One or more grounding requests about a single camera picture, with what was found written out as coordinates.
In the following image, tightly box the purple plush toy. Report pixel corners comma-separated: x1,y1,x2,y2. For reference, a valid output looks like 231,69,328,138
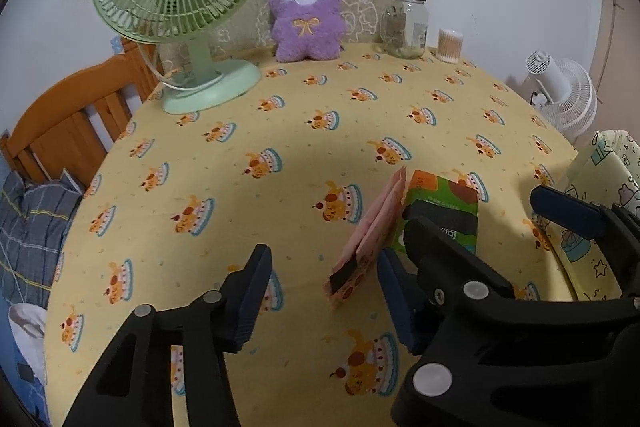
267,0,348,64

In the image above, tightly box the green and orange tissue pack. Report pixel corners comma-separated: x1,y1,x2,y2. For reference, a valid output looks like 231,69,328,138
394,169,480,256

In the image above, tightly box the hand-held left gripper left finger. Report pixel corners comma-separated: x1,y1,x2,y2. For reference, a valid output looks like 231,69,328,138
62,243,274,427

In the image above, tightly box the blue bed sheet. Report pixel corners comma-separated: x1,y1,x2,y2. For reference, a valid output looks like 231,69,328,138
0,307,52,427

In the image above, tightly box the glass jar with dark lid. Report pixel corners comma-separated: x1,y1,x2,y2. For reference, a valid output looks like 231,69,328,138
381,0,431,59

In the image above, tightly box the pink packet with black band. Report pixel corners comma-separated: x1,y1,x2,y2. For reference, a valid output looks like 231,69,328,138
324,166,407,311

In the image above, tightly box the cartoon printed fabric storage box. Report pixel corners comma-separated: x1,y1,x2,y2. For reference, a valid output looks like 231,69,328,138
552,129,640,303

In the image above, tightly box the white fan cord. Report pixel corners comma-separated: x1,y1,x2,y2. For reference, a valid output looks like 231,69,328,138
141,43,224,92

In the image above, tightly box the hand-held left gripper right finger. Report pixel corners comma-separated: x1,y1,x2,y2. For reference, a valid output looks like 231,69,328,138
377,251,426,355

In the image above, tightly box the plaid blue blanket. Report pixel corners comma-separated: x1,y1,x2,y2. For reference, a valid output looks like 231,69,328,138
0,169,84,306

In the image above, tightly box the yellow printed tablecloth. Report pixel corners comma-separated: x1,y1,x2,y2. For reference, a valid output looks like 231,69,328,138
44,42,593,427

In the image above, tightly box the white electric fan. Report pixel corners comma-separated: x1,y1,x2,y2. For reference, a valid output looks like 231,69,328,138
524,50,598,140

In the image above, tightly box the beige door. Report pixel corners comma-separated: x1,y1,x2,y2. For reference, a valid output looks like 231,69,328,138
590,0,640,84

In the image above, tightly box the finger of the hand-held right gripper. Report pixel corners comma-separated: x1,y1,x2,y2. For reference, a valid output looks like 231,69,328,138
529,186,640,298
391,216,632,427

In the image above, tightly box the small cotton swab jar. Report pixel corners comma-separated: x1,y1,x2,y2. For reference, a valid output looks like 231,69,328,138
436,28,464,63

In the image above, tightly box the white cloth on bed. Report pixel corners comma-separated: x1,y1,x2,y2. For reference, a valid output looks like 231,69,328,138
9,302,49,384

